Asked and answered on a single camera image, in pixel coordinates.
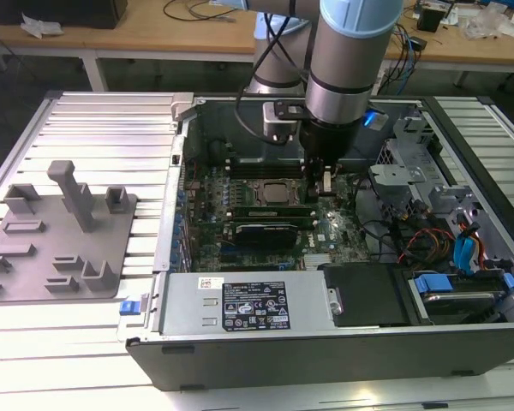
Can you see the silver power supply unit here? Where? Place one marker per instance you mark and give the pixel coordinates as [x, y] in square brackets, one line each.
[188, 308]

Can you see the large black box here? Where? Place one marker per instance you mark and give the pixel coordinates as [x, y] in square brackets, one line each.
[60, 13]

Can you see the crumpled white paper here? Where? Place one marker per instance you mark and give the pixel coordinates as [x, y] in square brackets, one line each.
[40, 26]

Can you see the grey metal drive cage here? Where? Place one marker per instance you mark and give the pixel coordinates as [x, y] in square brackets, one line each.
[394, 175]

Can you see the blue plastic case latch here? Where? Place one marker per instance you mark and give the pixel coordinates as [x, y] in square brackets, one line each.
[129, 308]

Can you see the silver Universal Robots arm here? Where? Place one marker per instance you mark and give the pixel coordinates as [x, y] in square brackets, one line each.
[347, 51]

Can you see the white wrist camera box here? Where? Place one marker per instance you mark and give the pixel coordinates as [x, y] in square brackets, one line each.
[276, 124]

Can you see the grey parts rack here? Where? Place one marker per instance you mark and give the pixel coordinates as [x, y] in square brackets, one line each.
[51, 240]

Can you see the black RAM slot bank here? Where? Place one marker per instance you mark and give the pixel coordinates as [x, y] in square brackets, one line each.
[274, 222]
[265, 171]

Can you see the CPU socket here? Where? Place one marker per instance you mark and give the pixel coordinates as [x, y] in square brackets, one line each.
[253, 202]

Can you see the black graphics card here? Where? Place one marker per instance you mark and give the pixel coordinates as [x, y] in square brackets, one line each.
[265, 237]

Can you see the open black PC case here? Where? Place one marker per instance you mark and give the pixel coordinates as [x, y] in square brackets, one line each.
[282, 364]

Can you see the green motherboard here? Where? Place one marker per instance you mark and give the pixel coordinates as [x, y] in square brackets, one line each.
[338, 240]

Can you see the small black device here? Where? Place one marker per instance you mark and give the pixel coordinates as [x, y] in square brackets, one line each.
[430, 19]

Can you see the long wooden desk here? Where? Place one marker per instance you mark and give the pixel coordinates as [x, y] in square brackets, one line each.
[133, 30]

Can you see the clear plastic bags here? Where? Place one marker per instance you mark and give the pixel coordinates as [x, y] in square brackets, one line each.
[488, 23]

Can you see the CPU with metal top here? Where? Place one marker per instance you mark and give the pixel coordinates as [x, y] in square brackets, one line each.
[276, 192]

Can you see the hard disk in blue carrier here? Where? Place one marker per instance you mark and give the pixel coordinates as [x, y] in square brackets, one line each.
[432, 284]

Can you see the black plastic bay cover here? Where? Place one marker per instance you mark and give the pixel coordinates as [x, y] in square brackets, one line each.
[364, 295]

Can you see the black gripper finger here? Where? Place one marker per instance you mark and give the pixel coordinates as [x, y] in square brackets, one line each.
[313, 188]
[330, 182]

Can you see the white power strip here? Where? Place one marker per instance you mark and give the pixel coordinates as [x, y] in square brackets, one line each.
[374, 81]

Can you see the small black adapter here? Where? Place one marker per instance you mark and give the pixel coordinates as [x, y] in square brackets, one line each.
[419, 43]

